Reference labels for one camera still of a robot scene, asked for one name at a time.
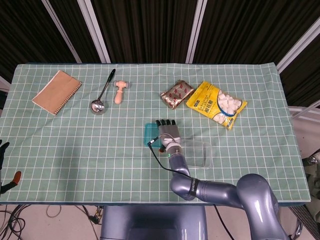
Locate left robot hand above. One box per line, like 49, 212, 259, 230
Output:
0, 139, 23, 195

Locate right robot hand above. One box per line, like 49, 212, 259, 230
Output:
154, 119, 181, 154

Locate blue plastic lid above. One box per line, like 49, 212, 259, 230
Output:
143, 122, 163, 149

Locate clear plastic container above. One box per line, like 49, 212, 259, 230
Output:
179, 139, 213, 170

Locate silver red snack packet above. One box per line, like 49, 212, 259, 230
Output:
160, 79, 195, 110

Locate yellow marshmallow bag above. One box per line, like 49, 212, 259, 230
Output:
186, 80, 248, 130

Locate wooden toy mallet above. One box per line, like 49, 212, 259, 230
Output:
113, 80, 131, 105

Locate green checked tablecloth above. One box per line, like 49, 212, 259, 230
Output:
0, 62, 312, 206

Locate blue-grey robot torso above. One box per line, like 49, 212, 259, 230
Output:
99, 205, 209, 240

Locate black pleated curtain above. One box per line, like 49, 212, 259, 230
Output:
0, 0, 320, 108

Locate brown spiral notebook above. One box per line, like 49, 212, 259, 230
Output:
31, 70, 83, 116

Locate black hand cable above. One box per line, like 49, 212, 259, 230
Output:
147, 136, 193, 180

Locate black floor cable bundle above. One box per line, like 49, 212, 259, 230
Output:
0, 204, 33, 240

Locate metal ladle black handle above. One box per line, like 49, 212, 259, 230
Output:
90, 68, 116, 116

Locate black plug cable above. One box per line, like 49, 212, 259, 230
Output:
81, 205, 104, 226

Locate white frame post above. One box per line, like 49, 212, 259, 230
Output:
41, 0, 83, 64
76, 0, 111, 64
185, 0, 209, 64
276, 18, 320, 75

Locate white frame bars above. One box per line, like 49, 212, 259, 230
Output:
288, 99, 320, 123

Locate silver foil hose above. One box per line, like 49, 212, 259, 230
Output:
303, 152, 320, 166

